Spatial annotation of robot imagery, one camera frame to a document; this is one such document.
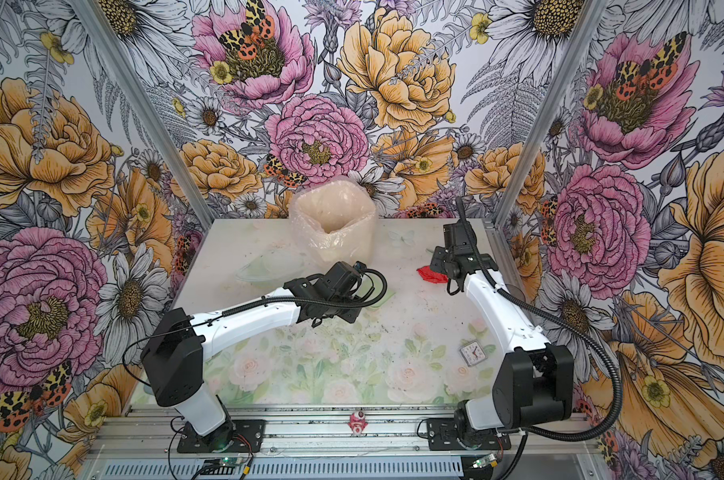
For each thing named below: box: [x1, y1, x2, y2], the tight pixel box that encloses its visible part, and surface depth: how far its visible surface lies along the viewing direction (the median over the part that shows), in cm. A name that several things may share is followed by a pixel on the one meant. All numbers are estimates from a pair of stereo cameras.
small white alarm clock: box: [459, 341, 488, 367], surface depth 88 cm
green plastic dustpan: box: [358, 273, 393, 308], surface depth 71 cm
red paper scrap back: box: [416, 265, 448, 284], surface depth 106 cm
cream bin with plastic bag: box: [288, 176, 378, 274], surface depth 94 cm
